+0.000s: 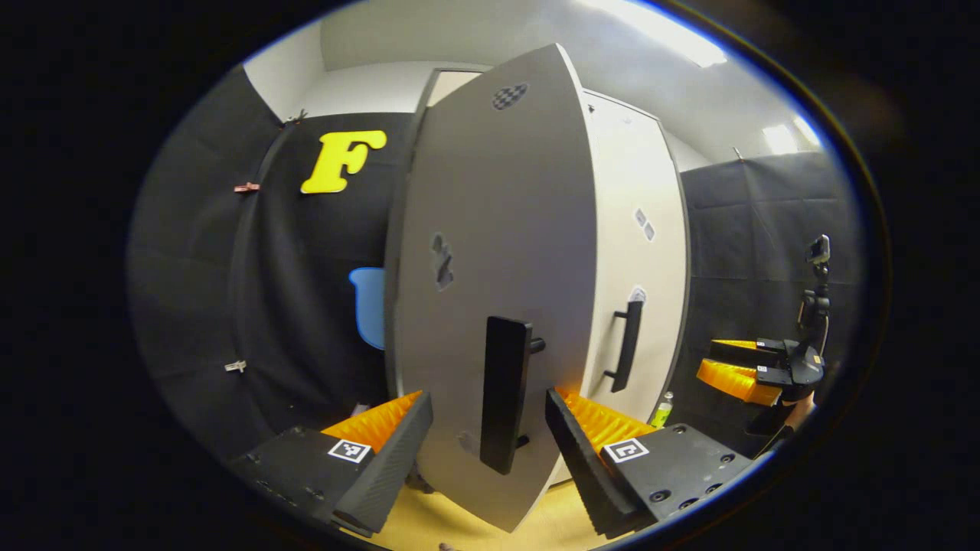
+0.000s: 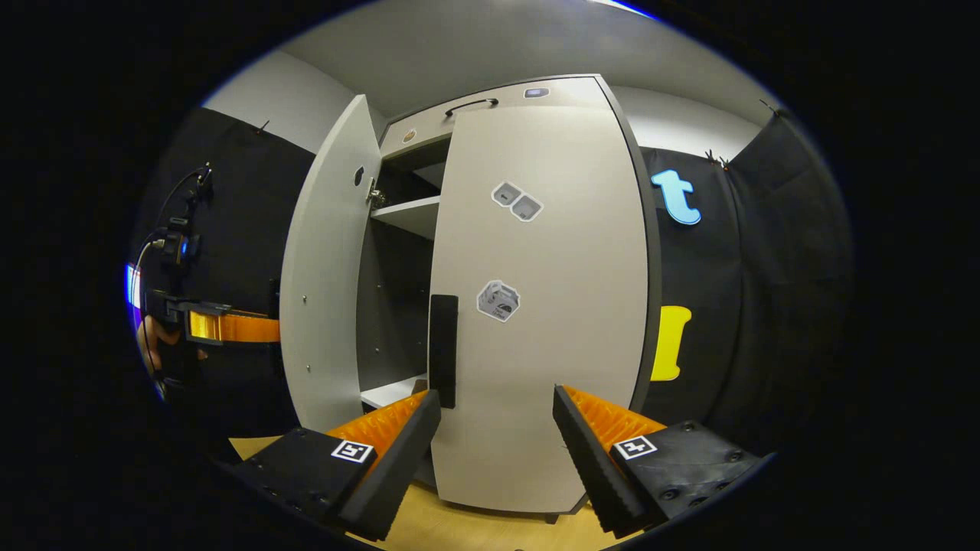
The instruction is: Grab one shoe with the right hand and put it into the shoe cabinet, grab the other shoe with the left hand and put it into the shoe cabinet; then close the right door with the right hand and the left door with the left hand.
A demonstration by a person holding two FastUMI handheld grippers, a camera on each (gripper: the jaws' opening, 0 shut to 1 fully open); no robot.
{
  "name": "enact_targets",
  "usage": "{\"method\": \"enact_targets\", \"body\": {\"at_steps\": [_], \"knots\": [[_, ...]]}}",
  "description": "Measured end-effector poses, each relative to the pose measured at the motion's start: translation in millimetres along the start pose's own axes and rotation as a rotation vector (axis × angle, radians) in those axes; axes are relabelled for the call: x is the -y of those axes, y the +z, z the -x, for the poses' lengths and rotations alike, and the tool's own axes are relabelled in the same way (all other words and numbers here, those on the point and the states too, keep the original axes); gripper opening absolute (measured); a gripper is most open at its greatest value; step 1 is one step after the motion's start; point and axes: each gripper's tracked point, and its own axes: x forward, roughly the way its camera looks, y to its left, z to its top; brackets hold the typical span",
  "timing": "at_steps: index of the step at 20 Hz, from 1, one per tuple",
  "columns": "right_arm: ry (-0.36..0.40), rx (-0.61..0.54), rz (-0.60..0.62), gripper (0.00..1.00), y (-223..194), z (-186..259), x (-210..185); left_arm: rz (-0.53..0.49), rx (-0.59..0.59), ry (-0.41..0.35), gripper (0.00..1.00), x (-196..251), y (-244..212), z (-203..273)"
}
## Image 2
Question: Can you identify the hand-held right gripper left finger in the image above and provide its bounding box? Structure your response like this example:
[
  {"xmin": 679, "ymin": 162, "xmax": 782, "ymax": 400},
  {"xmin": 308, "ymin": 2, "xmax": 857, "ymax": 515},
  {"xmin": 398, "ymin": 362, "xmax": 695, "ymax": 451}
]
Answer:
[{"xmin": 230, "ymin": 389, "xmax": 443, "ymax": 543}]

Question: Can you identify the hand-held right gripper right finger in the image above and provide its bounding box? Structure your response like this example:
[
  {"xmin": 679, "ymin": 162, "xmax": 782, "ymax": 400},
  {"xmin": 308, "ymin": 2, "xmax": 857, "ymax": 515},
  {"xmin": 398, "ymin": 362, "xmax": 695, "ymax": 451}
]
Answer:
[{"xmin": 551, "ymin": 383, "xmax": 766, "ymax": 539}]

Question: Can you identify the white cabinet door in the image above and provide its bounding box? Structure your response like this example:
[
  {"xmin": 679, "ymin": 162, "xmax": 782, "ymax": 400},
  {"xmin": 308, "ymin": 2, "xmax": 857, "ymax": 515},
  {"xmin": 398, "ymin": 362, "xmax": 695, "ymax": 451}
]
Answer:
[
  {"xmin": 427, "ymin": 103, "xmax": 652, "ymax": 515},
  {"xmin": 279, "ymin": 93, "xmax": 384, "ymax": 433}
]

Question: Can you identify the white shoe cabinet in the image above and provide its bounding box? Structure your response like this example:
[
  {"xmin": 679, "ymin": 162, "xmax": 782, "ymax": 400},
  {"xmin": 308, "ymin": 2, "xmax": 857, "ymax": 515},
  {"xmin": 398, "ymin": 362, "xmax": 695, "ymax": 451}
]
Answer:
[{"xmin": 356, "ymin": 73, "xmax": 663, "ymax": 525}]

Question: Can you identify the white cabinet shelf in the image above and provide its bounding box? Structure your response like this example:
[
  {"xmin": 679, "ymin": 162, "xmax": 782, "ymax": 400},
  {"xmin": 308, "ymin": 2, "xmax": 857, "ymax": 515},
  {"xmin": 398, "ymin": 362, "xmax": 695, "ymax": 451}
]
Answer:
[
  {"xmin": 360, "ymin": 373, "xmax": 430, "ymax": 410},
  {"xmin": 370, "ymin": 195, "xmax": 441, "ymax": 242}
]

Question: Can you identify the long ceiling light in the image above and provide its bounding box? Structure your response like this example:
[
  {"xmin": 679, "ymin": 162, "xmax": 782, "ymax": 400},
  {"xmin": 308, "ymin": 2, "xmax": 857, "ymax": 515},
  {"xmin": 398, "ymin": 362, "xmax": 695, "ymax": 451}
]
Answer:
[{"xmin": 589, "ymin": 0, "xmax": 658, "ymax": 19}]

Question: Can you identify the black door handle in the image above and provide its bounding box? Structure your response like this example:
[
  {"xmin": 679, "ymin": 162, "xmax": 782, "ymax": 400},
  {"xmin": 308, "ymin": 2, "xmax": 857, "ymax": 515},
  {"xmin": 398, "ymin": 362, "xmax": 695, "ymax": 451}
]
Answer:
[{"xmin": 429, "ymin": 294, "xmax": 459, "ymax": 409}]

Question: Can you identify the black drawer handle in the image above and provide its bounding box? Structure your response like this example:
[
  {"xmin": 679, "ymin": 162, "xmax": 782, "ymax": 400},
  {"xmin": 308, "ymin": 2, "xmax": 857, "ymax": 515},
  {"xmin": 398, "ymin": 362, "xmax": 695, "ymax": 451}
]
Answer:
[{"xmin": 444, "ymin": 98, "xmax": 500, "ymax": 118}]

